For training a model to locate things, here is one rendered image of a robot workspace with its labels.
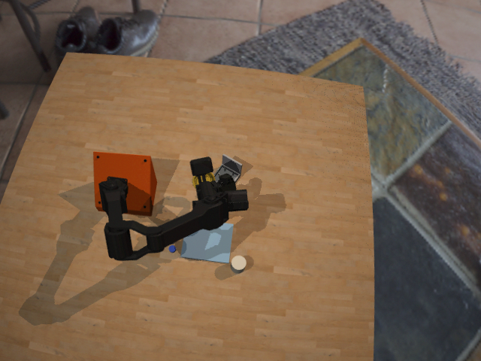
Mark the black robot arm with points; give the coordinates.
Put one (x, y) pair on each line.
(209, 212)

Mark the yellow round plate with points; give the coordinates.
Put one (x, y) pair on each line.
(209, 177)

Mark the grey dish rack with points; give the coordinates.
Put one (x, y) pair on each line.
(229, 166)

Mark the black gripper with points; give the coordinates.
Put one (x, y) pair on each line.
(200, 167)

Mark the grey cylinder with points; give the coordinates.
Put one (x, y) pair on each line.
(238, 264)

